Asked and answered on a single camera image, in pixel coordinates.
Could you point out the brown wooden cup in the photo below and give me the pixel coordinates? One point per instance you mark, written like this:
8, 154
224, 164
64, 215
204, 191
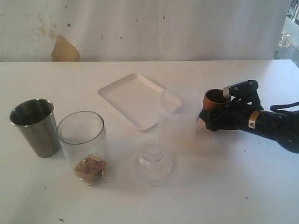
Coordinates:
214, 100

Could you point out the clear shaker lid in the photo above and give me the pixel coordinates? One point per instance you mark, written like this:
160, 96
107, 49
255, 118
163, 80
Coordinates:
153, 165

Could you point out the frosted plastic container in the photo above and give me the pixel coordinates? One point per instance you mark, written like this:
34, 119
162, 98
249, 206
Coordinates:
178, 114

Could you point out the clear shaker body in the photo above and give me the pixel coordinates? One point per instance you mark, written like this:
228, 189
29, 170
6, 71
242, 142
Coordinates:
80, 134

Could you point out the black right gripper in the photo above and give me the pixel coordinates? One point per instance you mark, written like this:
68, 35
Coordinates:
244, 101

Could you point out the stainless steel cup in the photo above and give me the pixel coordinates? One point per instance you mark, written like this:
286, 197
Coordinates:
36, 121

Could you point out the white plastic tray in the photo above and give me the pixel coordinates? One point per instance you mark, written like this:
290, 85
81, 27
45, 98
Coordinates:
134, 98

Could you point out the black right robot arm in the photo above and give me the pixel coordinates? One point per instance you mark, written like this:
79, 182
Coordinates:
278, 124

